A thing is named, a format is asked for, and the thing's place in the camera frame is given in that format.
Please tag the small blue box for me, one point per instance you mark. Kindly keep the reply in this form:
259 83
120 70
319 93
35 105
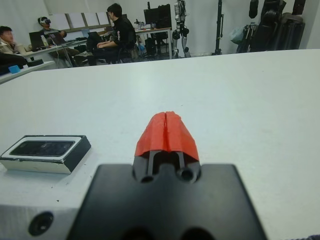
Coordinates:
14 69

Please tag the silver humanoid robot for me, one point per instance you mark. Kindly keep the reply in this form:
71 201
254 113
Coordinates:
176 35

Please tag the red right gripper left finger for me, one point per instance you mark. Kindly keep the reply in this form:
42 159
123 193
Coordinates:
152 135

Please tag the camera box base white inlay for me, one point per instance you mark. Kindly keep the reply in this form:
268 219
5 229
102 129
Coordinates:
37 166

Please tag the white side table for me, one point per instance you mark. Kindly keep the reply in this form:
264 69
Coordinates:
32 71

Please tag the black jacket bundle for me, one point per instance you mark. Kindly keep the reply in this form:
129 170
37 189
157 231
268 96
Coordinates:
12 60

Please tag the person in black jacket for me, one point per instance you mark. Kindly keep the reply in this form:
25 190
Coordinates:
122 32

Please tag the wooden top desk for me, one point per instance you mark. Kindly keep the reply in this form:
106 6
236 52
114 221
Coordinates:
160 30

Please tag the black phone-like camera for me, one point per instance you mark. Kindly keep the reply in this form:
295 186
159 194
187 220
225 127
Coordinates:
37 148

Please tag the person in beige jacket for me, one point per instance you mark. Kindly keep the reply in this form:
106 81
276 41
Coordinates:
6 37

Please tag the black tripod stand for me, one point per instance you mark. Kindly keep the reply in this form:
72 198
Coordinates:
220 25

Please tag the pale plastic bag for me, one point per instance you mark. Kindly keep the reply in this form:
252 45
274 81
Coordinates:
237 35

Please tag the black computer monitor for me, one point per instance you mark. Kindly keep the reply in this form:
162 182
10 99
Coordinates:
156 16

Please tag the small flat black box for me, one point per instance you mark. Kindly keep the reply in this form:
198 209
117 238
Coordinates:
35 63

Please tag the white office desk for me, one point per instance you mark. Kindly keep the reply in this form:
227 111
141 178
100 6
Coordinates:
50 48

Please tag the black equipment bags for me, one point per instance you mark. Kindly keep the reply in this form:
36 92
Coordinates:
280 30

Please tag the person wearing VR headset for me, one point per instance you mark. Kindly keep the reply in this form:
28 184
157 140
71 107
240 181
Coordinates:
44 21

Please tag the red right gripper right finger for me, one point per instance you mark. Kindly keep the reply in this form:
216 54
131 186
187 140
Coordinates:
181 137

